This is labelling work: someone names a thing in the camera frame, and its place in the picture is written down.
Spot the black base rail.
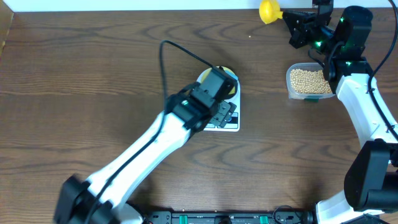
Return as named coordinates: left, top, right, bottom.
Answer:
left=143, top=209, right=317, bottom=224

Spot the yellow plastic measuring scoop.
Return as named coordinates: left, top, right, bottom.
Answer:
left=259, top=0, right=283, bottom=24

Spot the white digital kitchen scale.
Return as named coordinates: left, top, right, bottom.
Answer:
left=193, top=67, right=241, bottom=132

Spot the clear container of soybeans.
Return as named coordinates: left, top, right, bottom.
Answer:
left=286, top=63, right=335, bottom=100

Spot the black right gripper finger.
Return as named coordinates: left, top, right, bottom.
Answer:
left=283, top=17, right=306, bottom=35
left=282, top=10, right=316, bottom=22

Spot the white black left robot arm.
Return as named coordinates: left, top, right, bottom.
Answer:
left=53, top=66, right=240, bottom=223

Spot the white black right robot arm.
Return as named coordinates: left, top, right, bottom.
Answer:
left=282, top=1, right=397, bottom=223

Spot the yellow plastic bowl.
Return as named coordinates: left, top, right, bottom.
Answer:
left=197, top=65, right=238, bottom=98

